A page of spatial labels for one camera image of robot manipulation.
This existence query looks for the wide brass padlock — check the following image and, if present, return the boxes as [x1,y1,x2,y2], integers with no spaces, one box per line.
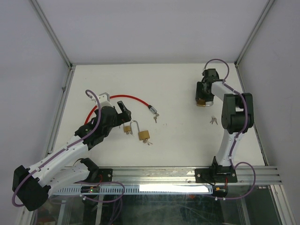
[196,99,214,107]

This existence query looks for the small brass padlock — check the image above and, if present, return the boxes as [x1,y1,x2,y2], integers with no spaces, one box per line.
[123,125,133,135]

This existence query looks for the red cable lock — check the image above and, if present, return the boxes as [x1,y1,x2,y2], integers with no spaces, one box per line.
[84,94,158,125]

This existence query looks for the long shackle brass padlock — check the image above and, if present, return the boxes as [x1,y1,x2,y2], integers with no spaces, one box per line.
[129,120,150,141]

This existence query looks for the cable lock keys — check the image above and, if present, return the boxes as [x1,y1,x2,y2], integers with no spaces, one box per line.
[153,113,159,123]

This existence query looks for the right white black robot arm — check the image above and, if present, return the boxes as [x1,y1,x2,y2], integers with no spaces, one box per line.
[195,68,254,181]

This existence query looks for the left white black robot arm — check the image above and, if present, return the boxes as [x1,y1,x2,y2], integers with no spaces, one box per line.
[12,101,131,211]

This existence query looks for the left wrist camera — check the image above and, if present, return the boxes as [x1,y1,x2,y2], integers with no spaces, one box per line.
[90,92,113,108]

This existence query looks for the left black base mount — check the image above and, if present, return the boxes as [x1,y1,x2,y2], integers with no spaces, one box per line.
[76,168,113,184]

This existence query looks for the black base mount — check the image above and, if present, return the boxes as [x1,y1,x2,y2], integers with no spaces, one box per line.
[76,168,113,184]
[195,165,238,185]

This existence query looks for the grey slotted cable duct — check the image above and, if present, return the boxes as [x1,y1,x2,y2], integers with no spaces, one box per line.
[53,184,213,195]

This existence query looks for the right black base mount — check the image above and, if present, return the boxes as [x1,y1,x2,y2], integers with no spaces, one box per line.
[195,165,238,185]

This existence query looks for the aluminium front rail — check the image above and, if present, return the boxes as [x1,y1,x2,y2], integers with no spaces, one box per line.
[28,165,280,186]

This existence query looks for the right aluminium frame post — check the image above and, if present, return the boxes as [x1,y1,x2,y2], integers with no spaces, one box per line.
[234,0,276,66]

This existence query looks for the aluminium frame post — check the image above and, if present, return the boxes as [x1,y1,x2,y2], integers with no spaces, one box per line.
[234,0,276,66]
[29,0,73,68]

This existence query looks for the left aluminium frame post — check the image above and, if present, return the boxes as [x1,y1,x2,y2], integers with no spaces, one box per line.
[29,0,73,68]

